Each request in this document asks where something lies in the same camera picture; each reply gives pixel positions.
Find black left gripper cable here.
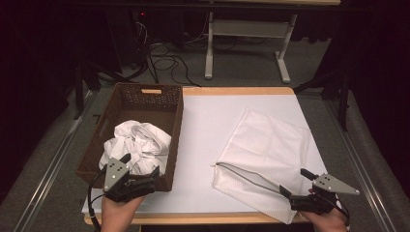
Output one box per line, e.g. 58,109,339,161
87,167,108,232

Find white mesh laundry bag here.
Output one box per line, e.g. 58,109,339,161
211,107,312,225

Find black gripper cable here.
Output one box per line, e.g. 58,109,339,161
87,167,108,232
335,201,352,227

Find white board mat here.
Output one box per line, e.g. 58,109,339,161
81,94,328,216

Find black computer tower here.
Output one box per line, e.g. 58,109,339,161
104,9,153,73

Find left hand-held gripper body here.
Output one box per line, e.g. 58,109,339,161
103,157,156,203

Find person's left hand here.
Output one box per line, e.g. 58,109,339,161
101,195,146,232

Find black metal stand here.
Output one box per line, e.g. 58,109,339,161
293,69,352,132
73,61,130,121

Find aluminium floor rail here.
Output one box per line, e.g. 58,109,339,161
325,100,400,232
13,93,95,232

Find brown woven basket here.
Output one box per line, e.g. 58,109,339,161
75,82,185,192

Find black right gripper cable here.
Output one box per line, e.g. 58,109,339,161
335,201,352,227

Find white garment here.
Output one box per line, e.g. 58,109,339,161
98,120,172,177

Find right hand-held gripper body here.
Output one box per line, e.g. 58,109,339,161
289,172,361,216

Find person's right hand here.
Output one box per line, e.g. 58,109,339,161
299,209,349,232

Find black floor cables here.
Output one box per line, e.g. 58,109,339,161
146,43,201,87

